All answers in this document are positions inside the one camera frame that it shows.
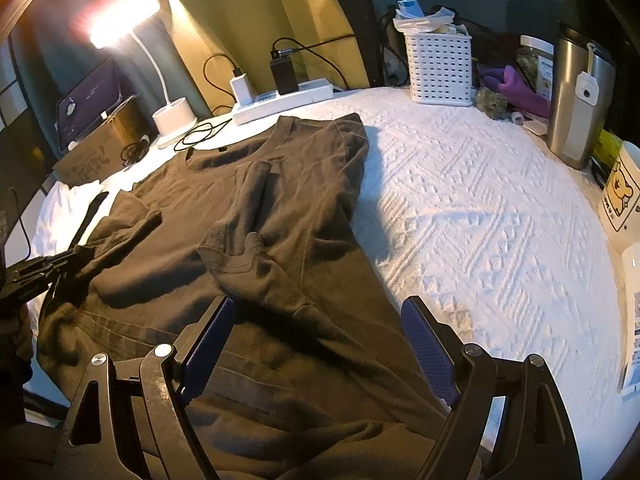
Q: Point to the dark brown t-shirt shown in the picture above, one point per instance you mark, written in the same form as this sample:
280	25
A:
300	220

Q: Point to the white desk lamp base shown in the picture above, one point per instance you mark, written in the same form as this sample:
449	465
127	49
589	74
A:
172	117

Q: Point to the white cloth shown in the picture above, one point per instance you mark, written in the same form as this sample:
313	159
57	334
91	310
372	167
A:
55	215

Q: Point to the glass jar with white lid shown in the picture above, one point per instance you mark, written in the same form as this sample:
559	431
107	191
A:
537	65

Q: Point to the printed cardboard box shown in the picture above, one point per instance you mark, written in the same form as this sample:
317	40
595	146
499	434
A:
90	157

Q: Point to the teal curtain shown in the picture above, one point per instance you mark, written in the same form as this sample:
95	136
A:
42	67

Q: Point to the blue white packet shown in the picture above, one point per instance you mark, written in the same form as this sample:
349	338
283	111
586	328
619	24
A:
410	10

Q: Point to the white plastic basket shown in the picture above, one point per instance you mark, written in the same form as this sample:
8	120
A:
440	67

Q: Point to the white power strip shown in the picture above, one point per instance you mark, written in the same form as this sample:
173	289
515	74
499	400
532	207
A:
280	105

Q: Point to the black metal post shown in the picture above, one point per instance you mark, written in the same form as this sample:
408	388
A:
350	10

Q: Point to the purple cloth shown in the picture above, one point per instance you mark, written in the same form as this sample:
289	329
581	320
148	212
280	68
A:
520	90

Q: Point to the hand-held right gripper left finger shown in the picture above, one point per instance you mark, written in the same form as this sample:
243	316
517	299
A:
210	345

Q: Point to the stainless steel tumbler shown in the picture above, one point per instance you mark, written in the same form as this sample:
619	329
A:
565	100

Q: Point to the tablet with dark screen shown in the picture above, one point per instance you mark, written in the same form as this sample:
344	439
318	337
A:
87	105

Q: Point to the white charger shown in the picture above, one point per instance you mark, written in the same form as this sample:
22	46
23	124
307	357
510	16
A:
243	89

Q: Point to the white printed booklet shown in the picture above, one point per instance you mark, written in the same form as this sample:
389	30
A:
632	310

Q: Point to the black charger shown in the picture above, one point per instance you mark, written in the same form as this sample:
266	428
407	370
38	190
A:
283	76

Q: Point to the yellow curtain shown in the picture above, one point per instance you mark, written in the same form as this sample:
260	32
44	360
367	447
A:
225	5

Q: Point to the bear printed white bag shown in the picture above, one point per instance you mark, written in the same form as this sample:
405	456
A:
620	190

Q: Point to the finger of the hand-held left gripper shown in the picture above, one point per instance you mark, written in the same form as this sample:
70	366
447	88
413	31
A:
45	266

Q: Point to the furry greenish lump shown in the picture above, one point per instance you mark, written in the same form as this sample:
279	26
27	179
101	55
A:
490	102

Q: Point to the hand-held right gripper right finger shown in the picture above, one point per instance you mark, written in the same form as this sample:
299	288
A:
430	355

